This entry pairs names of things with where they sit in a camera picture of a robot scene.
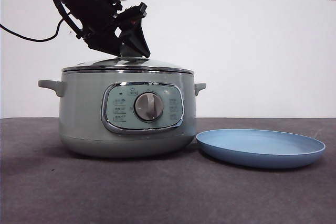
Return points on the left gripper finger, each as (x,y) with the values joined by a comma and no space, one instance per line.
(136,39)
(105,43)

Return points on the glass lid with green knob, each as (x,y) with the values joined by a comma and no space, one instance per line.
(162,64)

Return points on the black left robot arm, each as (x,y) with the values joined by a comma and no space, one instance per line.
(86,6)

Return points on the pale green electric steamer pot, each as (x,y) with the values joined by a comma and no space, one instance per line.
(84,113)

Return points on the blue round plate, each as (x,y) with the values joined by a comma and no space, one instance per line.
(262,148)

